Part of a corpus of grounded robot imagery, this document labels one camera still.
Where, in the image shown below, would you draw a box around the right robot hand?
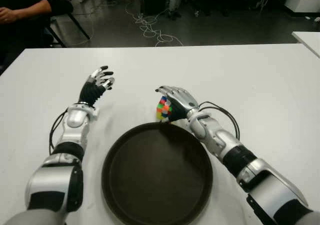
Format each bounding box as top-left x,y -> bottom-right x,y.
154,85 -> 201,124

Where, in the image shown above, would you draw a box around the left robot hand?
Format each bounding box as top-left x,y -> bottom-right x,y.
79,65 -> 116,106

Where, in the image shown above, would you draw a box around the multicolour Rubik's cube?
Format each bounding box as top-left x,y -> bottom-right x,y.
156,95 -> 174,123

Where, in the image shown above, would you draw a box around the dark brown round plate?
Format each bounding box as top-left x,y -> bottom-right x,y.
101,121 -> 214,223

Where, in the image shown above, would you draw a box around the black chair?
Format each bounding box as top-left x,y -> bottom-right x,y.
43,6 -> 91,48

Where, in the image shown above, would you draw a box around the seated person in black shirt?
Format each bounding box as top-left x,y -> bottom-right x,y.
0,0 -> 75,48

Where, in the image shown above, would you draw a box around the black cabinet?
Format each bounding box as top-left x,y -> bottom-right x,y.
139,0 -> 170,15

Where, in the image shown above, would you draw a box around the white side table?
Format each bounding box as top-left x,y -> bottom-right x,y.
291,31 -> 320,58

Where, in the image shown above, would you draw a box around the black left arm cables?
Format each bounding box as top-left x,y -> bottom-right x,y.
48,107 -> 70,156

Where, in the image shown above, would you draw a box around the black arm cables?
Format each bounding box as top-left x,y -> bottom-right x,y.
48,107 -> 70,156
198,101 -> 242,141

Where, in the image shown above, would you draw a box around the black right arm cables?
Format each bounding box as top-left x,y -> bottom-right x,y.
198,101 -> 242,141

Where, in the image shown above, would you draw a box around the tangled white floor cable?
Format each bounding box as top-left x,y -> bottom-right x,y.
124,0 -> 185,48

